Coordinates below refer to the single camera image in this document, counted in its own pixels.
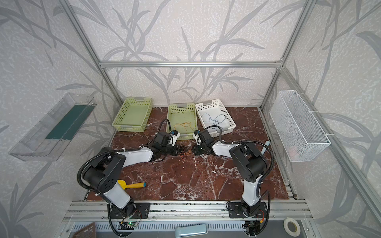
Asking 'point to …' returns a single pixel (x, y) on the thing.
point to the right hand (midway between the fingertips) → (194, 145)
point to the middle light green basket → (182, 118)
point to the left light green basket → (134, 115)
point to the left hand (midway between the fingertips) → (184, 144)
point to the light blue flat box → (191, 230)
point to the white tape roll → (291, 227)
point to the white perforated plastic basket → (216, 114)
